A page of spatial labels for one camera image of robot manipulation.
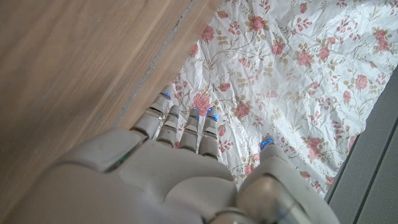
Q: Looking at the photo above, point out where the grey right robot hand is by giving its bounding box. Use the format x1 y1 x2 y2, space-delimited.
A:
0 85 340 224

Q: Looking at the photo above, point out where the floral print backdrop sheet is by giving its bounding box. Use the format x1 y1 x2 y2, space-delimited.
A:
155 0 398 200

